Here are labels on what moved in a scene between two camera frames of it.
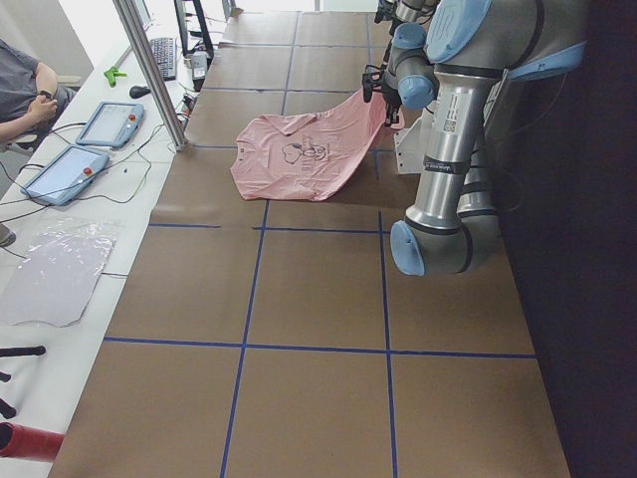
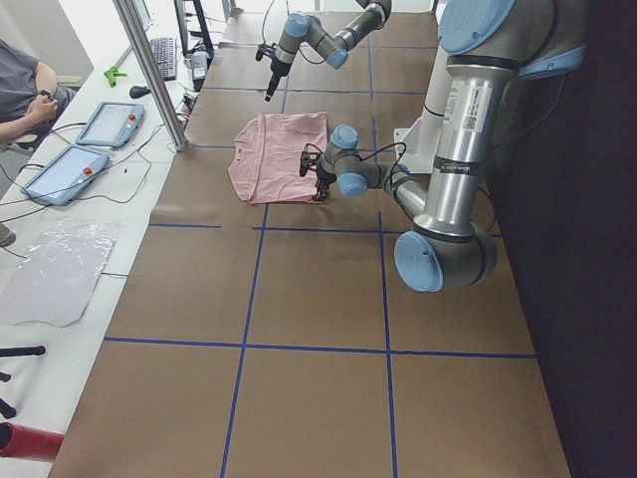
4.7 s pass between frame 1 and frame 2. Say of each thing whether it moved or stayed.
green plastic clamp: stayed
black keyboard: stayed
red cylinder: stayed
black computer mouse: stayed
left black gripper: moved
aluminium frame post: stayed
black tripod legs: stayed
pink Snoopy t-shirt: moved
